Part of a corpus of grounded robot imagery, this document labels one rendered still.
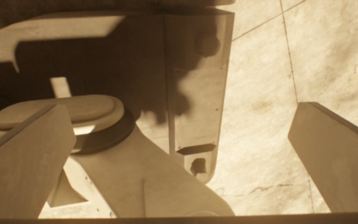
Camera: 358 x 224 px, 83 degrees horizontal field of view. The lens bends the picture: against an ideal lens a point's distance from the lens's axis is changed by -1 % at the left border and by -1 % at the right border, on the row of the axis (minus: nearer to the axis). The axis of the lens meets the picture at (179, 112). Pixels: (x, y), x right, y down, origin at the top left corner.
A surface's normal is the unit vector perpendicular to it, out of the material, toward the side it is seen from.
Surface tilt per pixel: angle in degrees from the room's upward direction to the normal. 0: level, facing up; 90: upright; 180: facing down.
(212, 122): 0
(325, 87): 0
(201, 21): 0
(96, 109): 90
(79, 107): 90
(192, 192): 115
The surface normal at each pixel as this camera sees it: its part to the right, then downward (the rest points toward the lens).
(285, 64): 0.22, 0.51
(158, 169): 0.00, -0.85
